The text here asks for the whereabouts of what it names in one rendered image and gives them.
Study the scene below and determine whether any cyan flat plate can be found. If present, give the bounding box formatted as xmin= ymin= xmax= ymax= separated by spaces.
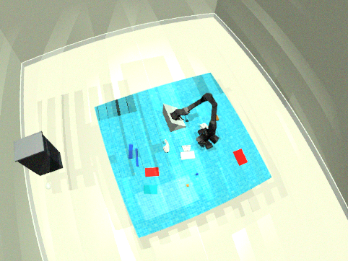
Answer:
xmin=144 ymin=185 xmax=157 ymax=194

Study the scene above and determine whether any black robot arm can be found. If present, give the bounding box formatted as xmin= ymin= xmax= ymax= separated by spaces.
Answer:
xmin=170 ymin=92 xmax=219 ymax=144

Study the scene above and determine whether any red flat plate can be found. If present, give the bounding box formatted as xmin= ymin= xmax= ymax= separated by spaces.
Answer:
xmin=145 ymin=167 xmax=159 ymax=177
xmin=233 ymin=149 xmax=248 ymax=166

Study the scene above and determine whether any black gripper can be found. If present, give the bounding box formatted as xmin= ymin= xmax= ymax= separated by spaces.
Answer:
xmin=198 ymin=128 xmax=213 ymax=150

